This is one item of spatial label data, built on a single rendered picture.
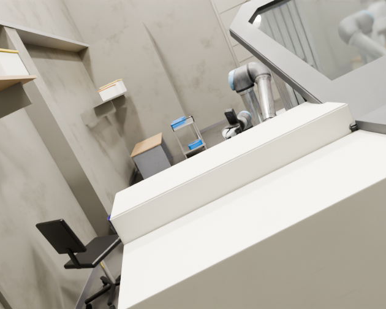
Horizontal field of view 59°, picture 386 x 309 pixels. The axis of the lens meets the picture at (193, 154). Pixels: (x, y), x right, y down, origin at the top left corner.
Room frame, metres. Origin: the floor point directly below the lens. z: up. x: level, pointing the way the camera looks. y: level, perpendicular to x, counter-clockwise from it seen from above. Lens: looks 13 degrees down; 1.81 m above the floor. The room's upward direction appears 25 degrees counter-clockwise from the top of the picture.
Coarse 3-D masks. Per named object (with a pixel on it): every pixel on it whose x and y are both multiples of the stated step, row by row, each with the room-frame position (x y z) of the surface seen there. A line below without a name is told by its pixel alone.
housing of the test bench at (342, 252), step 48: (336, 144) 0.84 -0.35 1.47; (384, 144) 0.72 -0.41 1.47; (240, 192) 0.83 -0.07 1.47; (288, 192) 0.71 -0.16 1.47; (336, 192) 0.62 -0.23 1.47; (384, 192) 0.59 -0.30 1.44; (144, 240) 0.80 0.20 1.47; (192, 240) 0.69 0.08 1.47; (240, 240) 0.60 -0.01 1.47; (288, 240) 0.58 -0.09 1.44; (336, 240) 0.58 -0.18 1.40; (384, 240) 0.59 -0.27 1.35; (144, 288) 0.59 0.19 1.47; (192, 288) 0.57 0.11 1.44; (240, 288) 0.57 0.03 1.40; (288, 288) 0.58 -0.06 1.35; (336, 288) 0.58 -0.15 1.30; (384, 288) 0.59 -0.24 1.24
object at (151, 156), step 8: (160, 136) 7.65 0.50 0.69; (136, 144) 8.11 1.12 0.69; (144, 144) 7.57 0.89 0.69; (152, 144) 7.09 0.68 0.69; (160, 144) 6.89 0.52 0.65; (136, 152) 7.03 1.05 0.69; (144, 152) 6.90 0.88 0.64; (152, 152) 6.90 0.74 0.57; (160, 152) 6.90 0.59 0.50; (168, 152) 8.10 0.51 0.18; (136, 160) 6.91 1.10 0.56; (144, 160) 6.91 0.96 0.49; (152, 160) 6.90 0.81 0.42; (160, 160) 6.90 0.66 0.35; (168, 160) 8.11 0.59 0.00; (144, 168) 6.91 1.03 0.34; (152, 168) 6.90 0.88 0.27; (160, 168) 6.90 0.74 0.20; (144, 176) 6.91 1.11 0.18
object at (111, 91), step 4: (104, 88) 7.05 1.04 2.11; (108, 88) 7.05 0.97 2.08; (112, 88) 7.05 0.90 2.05; (116, 88) 7.30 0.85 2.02; (100, 92) 7.07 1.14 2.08; (104, 92) 7.06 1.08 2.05; (108, 92) 7.06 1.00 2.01; (112, 92) 7.05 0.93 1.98; (116, 92) 7.13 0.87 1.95; (104, 96) 7.06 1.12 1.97; (108, 96) 7.06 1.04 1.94; (112, 96) 7.05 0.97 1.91; (104, 100) 7.07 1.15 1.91
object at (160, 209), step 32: (256, 128) 1.05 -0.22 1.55; (288, 128) 0.90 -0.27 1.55; (320, 128) 0.87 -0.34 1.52; (192, 160) 1.03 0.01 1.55; (224, 160) 0.88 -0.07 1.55; (256, 160) 0.86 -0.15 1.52; (288, 160) 0.87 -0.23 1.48; (128, 192) 1.00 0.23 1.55; (160, 192) 0.86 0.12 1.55; (192, 192) 0.85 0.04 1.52; (224, 192) 0.85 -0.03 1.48; (128, 224) 0.84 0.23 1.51; (160, 224) 0.84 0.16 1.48
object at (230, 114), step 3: (225, 111) 1.66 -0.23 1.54; (228, 111) 1.65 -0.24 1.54; (231, 111) 1.64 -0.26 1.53; (234, 111) 1.66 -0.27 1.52; (225, 114) 1.66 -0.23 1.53; (228, 114) 1.65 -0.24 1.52; (231, 114) 1.65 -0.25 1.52; (234, 114) 1.65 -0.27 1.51; (228, 117) 1.67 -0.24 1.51; (231, 117) 1.66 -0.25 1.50; (234, 117) 1.66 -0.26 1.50; (228, 120) 1.68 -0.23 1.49; (231, 120) 1.68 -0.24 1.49; (234, 120) 1.67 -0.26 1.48; (237, 120) 1.68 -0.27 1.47; (231, 123) 1.69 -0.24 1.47
